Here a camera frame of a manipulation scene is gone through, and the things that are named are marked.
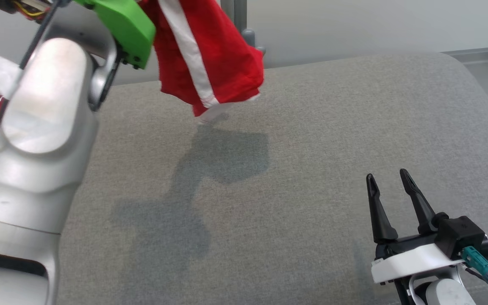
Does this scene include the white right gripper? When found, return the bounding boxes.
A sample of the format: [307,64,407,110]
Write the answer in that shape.
[366,168,466,285]

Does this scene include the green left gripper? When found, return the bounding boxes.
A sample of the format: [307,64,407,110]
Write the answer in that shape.
[74,0,157,70]

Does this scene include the red shorts with white stripe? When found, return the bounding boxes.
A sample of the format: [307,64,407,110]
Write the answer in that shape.
[137,0,266,124]

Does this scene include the teal right camera connector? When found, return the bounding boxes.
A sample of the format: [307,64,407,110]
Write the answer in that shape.
[460,246,488,287]

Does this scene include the grey metal stand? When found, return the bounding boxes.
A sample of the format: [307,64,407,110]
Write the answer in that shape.
[220,0,266,55]

